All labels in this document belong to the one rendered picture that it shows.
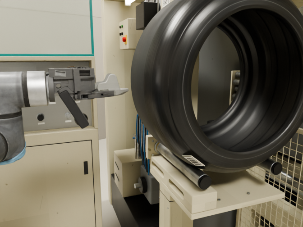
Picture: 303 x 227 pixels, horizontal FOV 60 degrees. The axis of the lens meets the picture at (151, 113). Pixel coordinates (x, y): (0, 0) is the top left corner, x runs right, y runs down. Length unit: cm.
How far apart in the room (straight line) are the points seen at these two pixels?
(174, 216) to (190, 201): 49
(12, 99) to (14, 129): 7
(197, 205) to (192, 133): 23
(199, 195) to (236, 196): 18
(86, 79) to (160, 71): 19
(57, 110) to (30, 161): 28
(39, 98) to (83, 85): 11
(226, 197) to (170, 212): 41
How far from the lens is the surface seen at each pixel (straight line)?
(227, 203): 93
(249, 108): 118
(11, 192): 151
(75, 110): 72
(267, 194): 102
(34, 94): 69
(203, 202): 85
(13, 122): 72
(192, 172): 85
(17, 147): 73
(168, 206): 129
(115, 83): 73
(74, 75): 70
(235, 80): 139
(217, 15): 74
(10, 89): 69
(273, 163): 98
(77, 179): 148
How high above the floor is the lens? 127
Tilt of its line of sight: 12 degrees down
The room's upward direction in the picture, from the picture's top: straight up
